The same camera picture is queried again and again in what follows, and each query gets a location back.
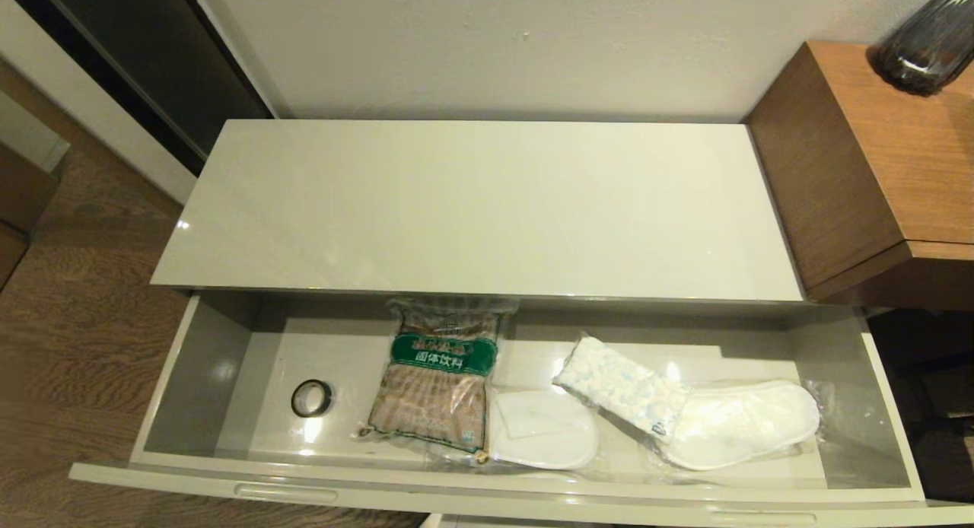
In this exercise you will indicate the dark door panel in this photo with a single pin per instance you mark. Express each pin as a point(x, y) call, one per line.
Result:
point(152, 56)

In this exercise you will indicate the brown wooden side cabinet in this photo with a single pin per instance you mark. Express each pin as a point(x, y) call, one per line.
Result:
point(875, 155)

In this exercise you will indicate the white slippers in plastic bag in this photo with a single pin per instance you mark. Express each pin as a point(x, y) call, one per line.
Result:
point(746, 429)
point(548, 437)

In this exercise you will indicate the dark glass vase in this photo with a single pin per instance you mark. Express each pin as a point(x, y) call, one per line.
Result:
point(924, 49)

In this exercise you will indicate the green labelled drink powder bag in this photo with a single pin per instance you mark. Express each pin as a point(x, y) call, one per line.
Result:
point(434, 399)

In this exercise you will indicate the brown wooden furniture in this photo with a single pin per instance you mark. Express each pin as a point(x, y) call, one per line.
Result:
point(23, 193)

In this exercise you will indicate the glossy beige drawer cabinet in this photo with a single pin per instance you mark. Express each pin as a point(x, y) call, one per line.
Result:
point(456, 208)

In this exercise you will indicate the white tissue pack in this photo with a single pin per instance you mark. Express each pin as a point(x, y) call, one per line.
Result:
point(624, 387)

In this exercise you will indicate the black tape roll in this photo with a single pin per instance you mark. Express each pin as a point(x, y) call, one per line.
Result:
point(295, 399)

